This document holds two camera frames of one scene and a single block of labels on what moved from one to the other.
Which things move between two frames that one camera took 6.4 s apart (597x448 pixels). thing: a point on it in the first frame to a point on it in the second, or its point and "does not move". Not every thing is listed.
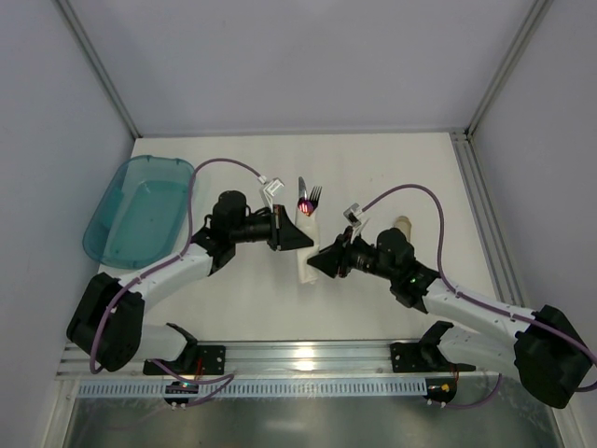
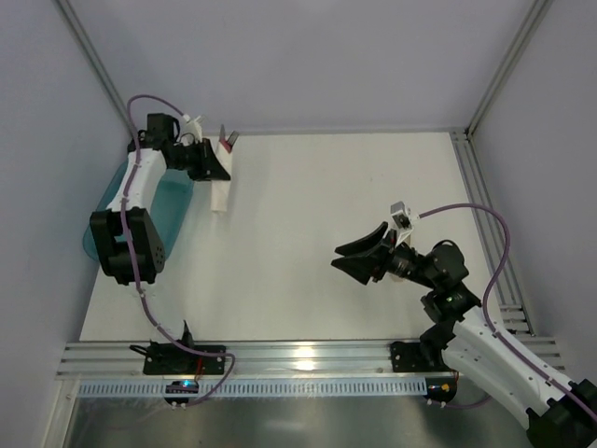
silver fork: (314, 198) to (232, 138)
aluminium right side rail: (497, 257) does not move
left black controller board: (178, 387) does not move
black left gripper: (275, 229) to (208, 159)
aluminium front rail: (332, 360) does not move
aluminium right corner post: (536, 14) does not move
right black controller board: (441, 389) does not move
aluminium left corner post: (92, 56) does not move
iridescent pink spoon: (305, 205) to (227, 145)
